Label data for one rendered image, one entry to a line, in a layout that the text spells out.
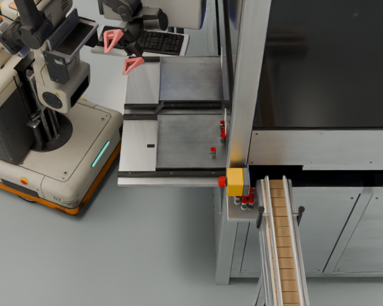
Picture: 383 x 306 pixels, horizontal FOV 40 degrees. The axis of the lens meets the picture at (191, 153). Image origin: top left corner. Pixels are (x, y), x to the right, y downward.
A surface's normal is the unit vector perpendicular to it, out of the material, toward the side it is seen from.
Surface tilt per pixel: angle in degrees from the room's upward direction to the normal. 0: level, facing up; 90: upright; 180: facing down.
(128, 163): 0
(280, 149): 90
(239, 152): 90
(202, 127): 0
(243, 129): 90
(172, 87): 0
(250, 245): 90
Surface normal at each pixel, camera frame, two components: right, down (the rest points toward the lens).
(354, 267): 0.00, 0.79
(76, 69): 0.14, -0.56
